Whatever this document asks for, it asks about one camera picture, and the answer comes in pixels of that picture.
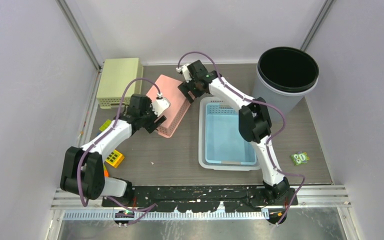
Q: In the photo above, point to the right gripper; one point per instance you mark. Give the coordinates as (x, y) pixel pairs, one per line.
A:
(185, 87)

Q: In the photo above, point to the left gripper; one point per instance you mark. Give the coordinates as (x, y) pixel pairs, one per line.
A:
(152, 126)

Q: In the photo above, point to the pink perforated basket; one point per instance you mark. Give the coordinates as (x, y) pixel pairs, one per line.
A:
(179, 105)

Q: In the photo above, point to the light blue basket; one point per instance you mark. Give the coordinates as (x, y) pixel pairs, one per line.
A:
(223, 142)

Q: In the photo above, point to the pale green perforated basket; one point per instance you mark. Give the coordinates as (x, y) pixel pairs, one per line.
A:
(116, 74)

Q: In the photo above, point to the black grey round bin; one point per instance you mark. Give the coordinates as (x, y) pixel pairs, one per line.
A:
(284, 75)

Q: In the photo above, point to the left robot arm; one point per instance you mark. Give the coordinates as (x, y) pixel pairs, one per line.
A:
(83, 167)

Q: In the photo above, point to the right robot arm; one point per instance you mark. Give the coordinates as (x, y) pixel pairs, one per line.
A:
(254, 122)

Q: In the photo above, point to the grey outer basket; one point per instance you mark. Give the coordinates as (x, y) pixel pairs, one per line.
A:
(201, 143)

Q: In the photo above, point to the toy car with blue wheels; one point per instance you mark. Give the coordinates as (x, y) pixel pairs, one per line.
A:
(105, 125)

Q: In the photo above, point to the yellow grid toy block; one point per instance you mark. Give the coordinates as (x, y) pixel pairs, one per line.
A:
(115, 158)

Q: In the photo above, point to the orange curved toy piece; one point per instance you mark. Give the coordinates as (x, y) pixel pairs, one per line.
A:
(105, 171)

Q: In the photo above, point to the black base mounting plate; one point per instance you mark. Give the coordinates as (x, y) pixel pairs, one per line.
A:
(201, 198)

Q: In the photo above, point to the green owl toy block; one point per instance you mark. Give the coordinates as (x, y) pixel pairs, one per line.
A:
(300, 158)

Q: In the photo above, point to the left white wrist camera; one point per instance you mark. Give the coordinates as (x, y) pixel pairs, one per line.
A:
(159, 105)

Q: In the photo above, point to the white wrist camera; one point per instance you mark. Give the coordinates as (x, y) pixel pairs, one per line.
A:
(159, 105)
(184, 70)

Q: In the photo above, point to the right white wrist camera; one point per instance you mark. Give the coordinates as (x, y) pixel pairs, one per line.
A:
(184, 70)

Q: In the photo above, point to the slotted cable duct rail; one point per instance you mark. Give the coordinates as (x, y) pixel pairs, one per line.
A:
(122, 215)

